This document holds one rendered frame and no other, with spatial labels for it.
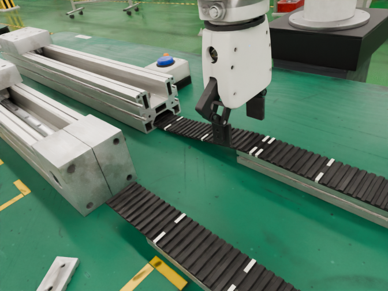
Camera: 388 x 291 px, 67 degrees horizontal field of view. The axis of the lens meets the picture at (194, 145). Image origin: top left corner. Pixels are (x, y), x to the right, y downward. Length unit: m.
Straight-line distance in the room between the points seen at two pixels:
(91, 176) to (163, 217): 0.13
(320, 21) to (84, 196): 0.66
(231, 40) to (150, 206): 0.23
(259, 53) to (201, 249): 0.25
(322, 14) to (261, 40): 0.44
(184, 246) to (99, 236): 0.14
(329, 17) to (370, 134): 0.36
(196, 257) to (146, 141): 0.30
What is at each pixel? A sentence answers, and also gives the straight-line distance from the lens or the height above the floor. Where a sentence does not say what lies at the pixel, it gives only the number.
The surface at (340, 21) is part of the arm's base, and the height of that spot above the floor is 0.87.
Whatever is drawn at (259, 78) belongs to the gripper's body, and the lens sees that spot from 0.41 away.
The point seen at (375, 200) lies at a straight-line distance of 0.40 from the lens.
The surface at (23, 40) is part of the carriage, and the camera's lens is 1.05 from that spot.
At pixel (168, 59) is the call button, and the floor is 0.85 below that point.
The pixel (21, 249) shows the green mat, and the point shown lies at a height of 0.78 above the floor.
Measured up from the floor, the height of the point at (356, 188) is 0.81.
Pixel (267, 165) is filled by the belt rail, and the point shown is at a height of 0.80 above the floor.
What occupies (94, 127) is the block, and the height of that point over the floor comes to 0.87.
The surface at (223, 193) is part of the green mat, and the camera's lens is 0.43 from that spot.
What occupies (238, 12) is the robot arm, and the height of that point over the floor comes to 1.01.
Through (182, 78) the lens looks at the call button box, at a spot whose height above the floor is 0.80.
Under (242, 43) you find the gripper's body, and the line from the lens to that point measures 0.37.
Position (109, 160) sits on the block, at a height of 0.84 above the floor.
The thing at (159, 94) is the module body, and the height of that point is 0.83.
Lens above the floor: 1.09
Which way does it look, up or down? 36 degrees down
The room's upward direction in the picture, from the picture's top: 10 degrees counter-clockwise
